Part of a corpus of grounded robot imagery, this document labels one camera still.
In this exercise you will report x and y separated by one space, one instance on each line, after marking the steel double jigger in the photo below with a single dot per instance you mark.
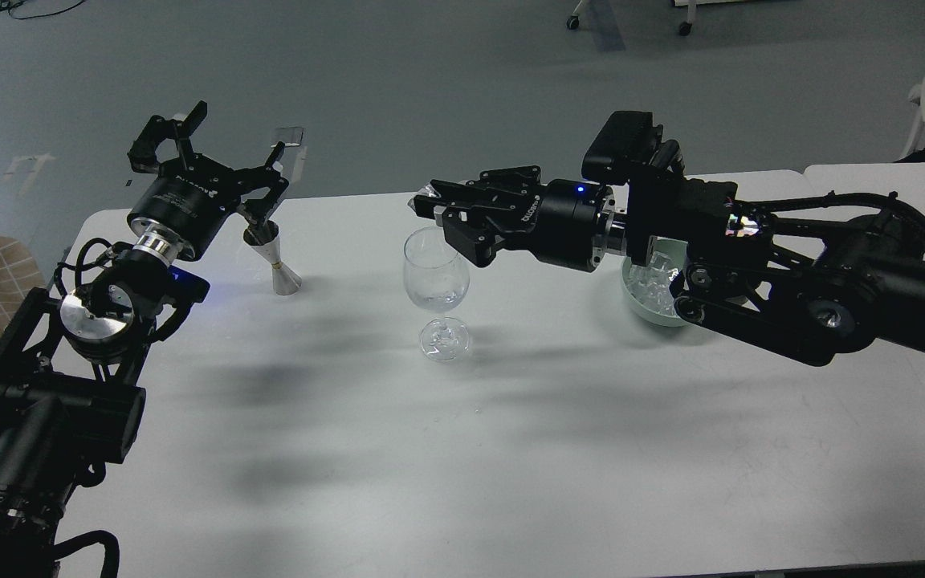
265 241

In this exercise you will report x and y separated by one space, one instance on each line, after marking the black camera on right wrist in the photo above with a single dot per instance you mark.
630 146

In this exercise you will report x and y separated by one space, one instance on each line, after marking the chair caster wheel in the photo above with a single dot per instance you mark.
574 19

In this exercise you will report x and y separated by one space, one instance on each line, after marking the green bowl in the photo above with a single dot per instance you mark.
649 316

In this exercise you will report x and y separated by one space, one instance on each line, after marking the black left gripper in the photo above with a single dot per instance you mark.
193 199

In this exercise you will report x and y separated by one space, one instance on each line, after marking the clear wine glass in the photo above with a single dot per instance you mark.
436 279

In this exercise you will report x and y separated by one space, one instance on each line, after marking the pile of ice cubes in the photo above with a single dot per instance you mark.
650 284

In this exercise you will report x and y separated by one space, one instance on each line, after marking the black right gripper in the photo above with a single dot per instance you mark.
561 223

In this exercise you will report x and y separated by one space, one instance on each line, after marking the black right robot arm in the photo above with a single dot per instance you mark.
808 279

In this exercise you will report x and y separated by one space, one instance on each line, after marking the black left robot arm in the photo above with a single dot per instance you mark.
72 355

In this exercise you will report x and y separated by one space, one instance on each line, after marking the clear ice cube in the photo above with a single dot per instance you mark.
423 202

